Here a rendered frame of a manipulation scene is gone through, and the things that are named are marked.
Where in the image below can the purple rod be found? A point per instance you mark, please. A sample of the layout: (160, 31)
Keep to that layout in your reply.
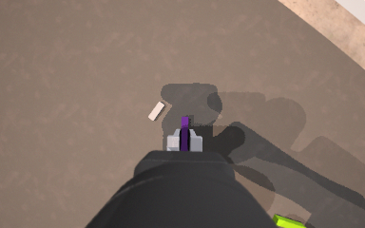
(184, 133)

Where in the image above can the lime green rod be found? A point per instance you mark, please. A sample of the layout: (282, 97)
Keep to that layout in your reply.
(287, 223)

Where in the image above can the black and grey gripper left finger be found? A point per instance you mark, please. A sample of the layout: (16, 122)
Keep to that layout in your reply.
(174, 142)

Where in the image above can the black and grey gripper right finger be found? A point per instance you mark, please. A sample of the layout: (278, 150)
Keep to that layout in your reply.
(194, 142)

